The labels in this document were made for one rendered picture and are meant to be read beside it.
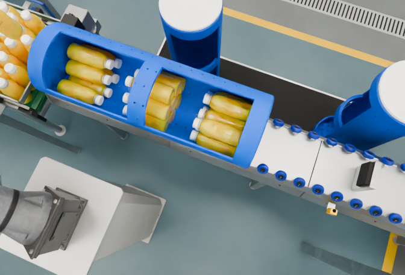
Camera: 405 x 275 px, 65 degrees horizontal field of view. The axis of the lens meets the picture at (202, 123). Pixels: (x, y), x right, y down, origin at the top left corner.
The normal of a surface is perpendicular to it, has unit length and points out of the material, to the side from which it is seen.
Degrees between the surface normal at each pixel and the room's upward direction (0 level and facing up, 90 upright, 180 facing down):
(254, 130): 17
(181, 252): 0
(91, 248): 0
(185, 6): 0
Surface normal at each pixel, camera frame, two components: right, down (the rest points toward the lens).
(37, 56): -0.16, 0.10
